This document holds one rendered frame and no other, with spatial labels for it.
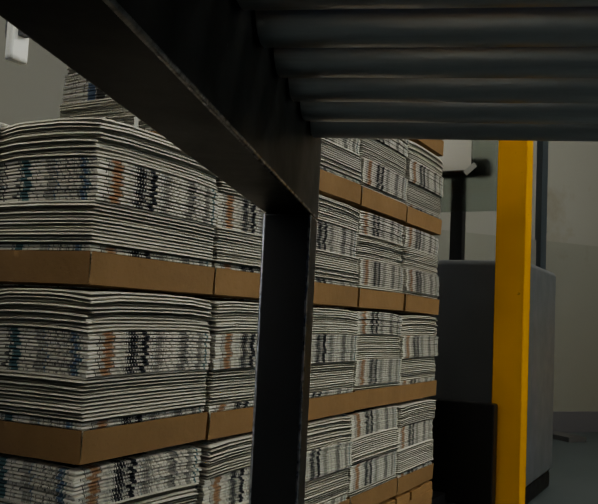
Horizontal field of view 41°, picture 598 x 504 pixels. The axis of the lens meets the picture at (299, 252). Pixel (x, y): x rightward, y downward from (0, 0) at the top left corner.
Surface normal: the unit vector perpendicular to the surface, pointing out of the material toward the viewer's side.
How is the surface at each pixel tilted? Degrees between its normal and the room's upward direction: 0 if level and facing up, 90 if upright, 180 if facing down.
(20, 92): 90
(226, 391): 90
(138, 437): 91
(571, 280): 90
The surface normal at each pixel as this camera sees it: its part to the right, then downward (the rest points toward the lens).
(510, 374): -0.46, -0.10
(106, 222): 0.88, 0.01
